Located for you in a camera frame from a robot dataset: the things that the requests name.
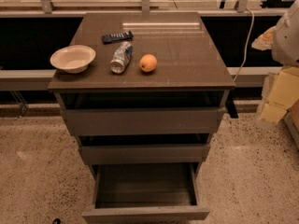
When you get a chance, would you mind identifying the dark blue snack bar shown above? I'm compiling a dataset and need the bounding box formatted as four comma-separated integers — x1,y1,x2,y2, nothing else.
102,31,134,44

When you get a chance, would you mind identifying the orange fruit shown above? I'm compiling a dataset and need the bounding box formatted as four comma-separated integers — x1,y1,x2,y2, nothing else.
139,54,158,73

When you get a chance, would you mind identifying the top drawer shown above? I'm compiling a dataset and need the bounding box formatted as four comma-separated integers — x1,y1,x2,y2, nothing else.
63,108,225,136

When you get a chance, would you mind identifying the crushed silver can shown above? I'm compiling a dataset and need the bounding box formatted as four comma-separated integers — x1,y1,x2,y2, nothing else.
110,41,133,74

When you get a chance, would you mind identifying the open bottom drawer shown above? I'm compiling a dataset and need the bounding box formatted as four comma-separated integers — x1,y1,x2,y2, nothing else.
81,162,211,224

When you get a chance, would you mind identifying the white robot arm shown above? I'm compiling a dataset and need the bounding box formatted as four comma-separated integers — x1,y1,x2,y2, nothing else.
251,0,299,124

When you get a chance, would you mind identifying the dark brown drawer cabinet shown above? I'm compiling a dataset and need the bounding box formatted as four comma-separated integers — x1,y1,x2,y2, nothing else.
47,11,236,224

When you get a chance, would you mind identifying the cardboard box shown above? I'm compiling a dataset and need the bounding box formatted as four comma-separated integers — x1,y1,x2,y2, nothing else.
284,100,299,149

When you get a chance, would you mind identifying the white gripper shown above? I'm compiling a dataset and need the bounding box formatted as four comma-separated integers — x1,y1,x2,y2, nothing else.
251,26,299,124

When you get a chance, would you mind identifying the white bowl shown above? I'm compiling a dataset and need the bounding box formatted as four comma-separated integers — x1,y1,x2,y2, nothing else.
50,45,96,74

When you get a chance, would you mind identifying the middle drawer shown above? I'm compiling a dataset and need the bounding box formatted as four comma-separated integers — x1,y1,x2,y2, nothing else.
78,144,210,165

